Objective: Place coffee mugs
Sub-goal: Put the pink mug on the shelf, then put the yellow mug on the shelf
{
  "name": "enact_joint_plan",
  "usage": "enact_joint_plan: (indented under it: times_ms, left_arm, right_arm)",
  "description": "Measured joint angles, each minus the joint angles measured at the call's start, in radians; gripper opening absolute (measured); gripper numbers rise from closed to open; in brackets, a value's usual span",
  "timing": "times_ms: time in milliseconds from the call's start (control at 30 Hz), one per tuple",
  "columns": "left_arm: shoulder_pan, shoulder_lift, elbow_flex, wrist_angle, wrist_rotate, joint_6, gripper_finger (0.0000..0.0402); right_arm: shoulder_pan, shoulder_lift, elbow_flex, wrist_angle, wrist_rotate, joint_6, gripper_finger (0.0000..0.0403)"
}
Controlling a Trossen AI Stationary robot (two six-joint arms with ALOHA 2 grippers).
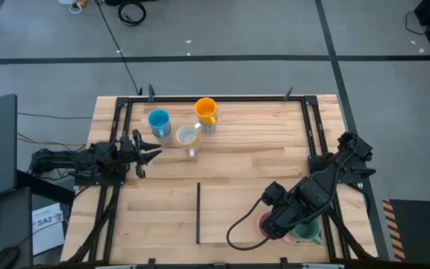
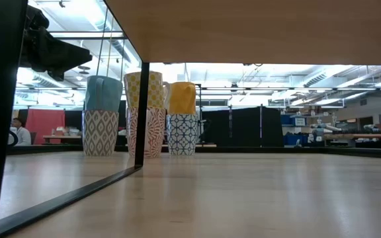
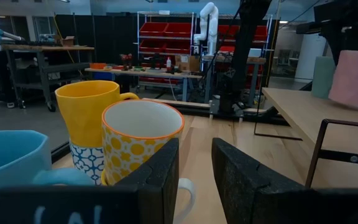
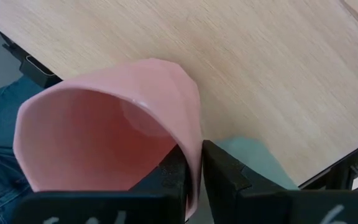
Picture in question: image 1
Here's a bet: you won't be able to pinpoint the coiled black cable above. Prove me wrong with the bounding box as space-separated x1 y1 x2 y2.
116 1 148 27

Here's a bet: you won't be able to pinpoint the long black floor cable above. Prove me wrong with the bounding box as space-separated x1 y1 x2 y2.
94 0 143 96

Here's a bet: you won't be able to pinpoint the grey computer desk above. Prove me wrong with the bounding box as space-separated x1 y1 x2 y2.
0 186 33 269

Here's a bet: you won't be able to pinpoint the yellow cable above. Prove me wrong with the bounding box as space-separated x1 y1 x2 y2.
16 132 87 147

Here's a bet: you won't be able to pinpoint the orange mug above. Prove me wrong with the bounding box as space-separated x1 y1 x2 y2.
194 97 219 126

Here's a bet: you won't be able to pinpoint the white SA2 paper sheet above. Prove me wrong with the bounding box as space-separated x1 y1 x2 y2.
31 202 66 257

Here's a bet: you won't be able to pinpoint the black mat hazard stripes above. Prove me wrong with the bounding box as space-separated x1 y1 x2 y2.
381 199 430 262

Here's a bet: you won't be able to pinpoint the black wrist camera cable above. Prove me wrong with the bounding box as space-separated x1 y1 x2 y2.
225 194 275 252

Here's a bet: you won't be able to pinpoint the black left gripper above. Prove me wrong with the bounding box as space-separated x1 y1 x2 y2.
119 129 163 179

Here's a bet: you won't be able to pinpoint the black computer mouse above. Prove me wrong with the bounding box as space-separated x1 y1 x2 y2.
0 246 20 269

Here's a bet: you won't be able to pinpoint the thin black cable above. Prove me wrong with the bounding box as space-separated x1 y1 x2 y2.
404 10 430 37

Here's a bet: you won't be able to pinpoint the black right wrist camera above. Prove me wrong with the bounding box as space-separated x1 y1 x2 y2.
261 181 287 207

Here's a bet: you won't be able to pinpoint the pink mug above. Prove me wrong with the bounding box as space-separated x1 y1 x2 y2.
256 211 291 244

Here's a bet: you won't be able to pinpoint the green mug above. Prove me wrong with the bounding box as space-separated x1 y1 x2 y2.
291 218 324 246

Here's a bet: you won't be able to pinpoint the thin dark floor cable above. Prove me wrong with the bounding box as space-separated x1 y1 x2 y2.
16 111 93 120

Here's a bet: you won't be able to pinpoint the black aluminium rig frame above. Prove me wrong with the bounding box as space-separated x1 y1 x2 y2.
65 84 378 269

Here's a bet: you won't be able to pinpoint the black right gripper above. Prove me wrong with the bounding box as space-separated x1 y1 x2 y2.
261 196 311 239

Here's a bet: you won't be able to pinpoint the yellow dotted mug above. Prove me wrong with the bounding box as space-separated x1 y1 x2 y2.
175 122 203 150

